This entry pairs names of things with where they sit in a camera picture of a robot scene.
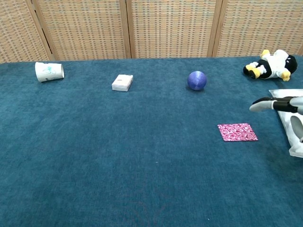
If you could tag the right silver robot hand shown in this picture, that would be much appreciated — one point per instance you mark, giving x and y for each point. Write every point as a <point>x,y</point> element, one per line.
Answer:
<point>284,104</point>

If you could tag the white pillow in plastic bag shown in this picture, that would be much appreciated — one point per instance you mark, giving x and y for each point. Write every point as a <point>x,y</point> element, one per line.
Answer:
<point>285,123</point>

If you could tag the black white plush toy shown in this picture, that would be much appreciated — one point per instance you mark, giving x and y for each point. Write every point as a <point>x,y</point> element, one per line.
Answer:
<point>272,65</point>

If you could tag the blue ribbed ball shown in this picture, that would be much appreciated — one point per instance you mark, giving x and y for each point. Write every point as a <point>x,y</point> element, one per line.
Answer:
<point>197,81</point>

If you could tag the woven bamboo folding screen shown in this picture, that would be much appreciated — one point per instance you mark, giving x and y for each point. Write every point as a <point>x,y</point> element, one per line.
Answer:
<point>165,23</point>

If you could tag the pink tissue pack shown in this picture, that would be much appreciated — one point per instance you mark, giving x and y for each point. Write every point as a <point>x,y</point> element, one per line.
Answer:
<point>122,83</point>

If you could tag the white printed paper cup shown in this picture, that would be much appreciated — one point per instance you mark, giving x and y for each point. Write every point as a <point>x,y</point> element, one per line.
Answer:
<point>48,72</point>

